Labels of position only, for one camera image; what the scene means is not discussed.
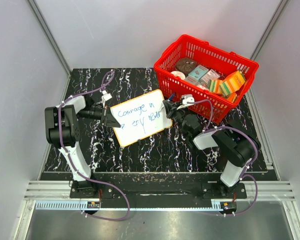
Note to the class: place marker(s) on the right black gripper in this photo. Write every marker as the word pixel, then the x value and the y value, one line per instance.
pixel 171 109

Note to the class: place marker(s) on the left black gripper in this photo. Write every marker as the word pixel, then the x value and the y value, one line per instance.
pixel 110 120

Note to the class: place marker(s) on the blue capped whiteboard marker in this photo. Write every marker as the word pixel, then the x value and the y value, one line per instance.
pixel 167 103

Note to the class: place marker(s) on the yellow framed whiteboard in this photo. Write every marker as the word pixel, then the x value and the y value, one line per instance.
pixel 140 118

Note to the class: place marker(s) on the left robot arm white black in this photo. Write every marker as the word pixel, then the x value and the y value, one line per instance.
pixel 63 132

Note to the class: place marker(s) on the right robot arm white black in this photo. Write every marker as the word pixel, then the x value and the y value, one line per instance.
pixel 238 149

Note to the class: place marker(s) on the brown chocolate muffin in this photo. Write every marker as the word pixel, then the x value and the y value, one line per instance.
pixel 186 65

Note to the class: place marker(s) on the red plastic shopping basket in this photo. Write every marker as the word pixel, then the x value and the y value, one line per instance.
pixel 208 105

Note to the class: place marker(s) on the teal small carton box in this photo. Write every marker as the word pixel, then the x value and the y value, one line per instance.
pixel 198 72

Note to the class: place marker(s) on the yellow green sponge pack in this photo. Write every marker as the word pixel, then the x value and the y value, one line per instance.
pixel 214 86

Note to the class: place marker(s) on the pink white carton box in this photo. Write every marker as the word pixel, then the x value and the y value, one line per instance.
pixel 210 75

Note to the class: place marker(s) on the orange sponge pack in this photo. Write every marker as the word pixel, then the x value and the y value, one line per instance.
pixel 234 81

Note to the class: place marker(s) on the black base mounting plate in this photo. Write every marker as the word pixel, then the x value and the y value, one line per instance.
pixel 200 185

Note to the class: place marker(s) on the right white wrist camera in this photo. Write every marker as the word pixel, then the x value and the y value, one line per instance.
pixel 186 101

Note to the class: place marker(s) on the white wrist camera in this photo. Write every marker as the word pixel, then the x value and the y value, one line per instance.
pixel 105 96
pixel 186 101

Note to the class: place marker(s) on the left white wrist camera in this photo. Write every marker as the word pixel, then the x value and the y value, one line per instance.
pixel 105 96

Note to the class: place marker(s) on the aluminium frame rail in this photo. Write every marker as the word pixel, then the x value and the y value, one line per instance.
pixel 55 195

